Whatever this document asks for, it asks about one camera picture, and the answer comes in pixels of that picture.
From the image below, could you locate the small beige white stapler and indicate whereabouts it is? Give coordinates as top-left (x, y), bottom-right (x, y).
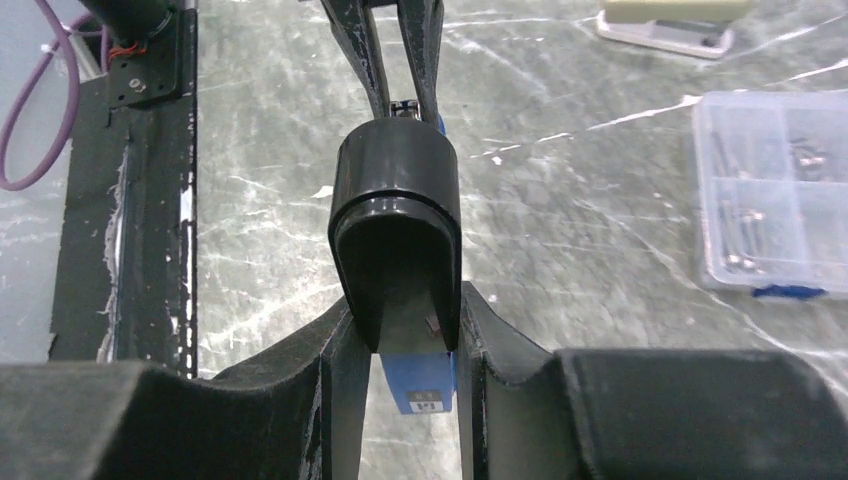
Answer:
top-left (595, 0), bottom-right (754, 60)

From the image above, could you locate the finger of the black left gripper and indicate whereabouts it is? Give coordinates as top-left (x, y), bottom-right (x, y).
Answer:
top-left (396, 0), bottom-right (444, 124)
top-left (321, 0), bottom-right (391, 118)

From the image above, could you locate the blue black stapler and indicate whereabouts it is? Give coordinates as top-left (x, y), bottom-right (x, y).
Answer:
top-left (328, 100), bottom-right (462, 415)

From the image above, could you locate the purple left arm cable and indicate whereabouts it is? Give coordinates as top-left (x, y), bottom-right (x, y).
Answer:
top-left (0, 0), bottom-right (114, 193)

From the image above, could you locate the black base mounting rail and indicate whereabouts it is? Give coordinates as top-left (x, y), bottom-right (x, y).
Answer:
top-left (48, 1), bottom-right (199, 378)

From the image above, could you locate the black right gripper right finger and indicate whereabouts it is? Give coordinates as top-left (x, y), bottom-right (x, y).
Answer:
top-left (457, 283), bottom-right (847, 479)

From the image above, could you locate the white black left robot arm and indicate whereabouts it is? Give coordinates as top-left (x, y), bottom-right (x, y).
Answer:
top-left (83, 0), bottom-right (444, 128)

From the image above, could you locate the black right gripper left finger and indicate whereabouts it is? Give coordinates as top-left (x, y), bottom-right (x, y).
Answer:
top-left (1, 301), bottom-right (371, 479)

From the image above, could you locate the clear plastic screw organizer box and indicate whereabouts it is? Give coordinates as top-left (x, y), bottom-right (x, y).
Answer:
top-left (689, 91), bottom-right (847, 301)

